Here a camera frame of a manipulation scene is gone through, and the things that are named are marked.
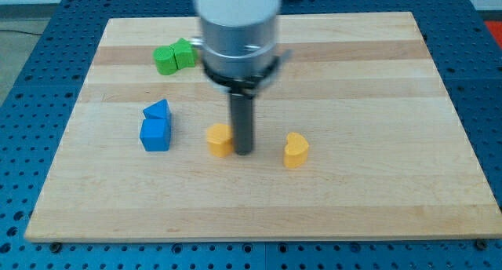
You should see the green star block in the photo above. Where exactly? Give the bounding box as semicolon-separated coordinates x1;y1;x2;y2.
170;38;198;69

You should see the green round block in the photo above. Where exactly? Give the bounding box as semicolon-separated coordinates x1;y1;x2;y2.
152;46;178;75

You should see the blue triangle block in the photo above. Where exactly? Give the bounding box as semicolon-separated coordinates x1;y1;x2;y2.
143;99;172;122

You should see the wooden board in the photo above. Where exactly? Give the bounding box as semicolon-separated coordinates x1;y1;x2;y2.
25;12;501;243

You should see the blue cube block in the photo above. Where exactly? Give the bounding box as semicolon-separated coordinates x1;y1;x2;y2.
140;119;171;151

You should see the yellow heart block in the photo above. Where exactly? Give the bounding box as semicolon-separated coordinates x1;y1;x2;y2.
283;132;310;168

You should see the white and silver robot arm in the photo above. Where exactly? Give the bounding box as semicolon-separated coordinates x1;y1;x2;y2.
193;0;287;155

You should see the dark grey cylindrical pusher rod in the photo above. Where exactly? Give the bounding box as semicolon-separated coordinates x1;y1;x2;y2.
229;93;254;155

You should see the yellow hexagon block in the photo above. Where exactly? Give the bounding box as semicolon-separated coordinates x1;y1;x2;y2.
206;123;234;158

